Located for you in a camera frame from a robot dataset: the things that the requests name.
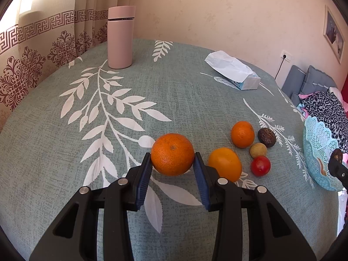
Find black power cable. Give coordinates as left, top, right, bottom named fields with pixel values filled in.
left=274, top=56, right=286, bottom=80

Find small tan longan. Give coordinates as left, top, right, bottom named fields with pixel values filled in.
left=249, top=143, right=267, bottom=159

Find red tomato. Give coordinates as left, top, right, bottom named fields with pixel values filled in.
left=251, top=156, right=271, bottom=177

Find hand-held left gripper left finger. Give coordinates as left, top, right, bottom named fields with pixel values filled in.
left=28, top=152, right=153, bottom=261

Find dark passion fruit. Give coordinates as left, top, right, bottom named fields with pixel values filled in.
left=257, top=128, right=276, bottom=148
left=332, top=148, right=344, bottom=165

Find tissue pack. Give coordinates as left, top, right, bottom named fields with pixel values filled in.
left=204, top=50, right=261, bottom=91

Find pink thermos bottle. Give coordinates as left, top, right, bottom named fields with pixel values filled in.
left=107, top=5, right=136, bottom=69

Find small grey cushion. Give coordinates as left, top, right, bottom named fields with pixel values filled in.
left=290, top=92, right=303, bottom=107

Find pile of clothes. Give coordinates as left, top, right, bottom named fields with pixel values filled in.
left=328, top=86, right=348, bottom=101

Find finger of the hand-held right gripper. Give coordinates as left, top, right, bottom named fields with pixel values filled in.
left=328, top=158, right=348, bottom=189

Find large grey cushion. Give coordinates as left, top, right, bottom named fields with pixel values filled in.
left=300, top=65, right=338, bottom=95

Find light blue plastic basket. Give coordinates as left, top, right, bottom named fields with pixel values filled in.
left=303, top=115, right=348, bottom=191

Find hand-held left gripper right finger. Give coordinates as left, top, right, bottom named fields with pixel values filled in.
left=194, top=152, right=317, bottom=261

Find framed wall picture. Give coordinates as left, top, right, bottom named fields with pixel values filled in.
left=323, top=5, right=345, bottom=65

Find large orange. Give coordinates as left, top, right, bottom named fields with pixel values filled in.
left=151, top=133, right=195, bottom=177

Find patterned beige curtain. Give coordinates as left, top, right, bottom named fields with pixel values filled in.
left=0, top=0, right=109, bottom=131

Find leopard print cloth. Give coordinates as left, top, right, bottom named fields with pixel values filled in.
left=299, top=90, right=348, bottom=154

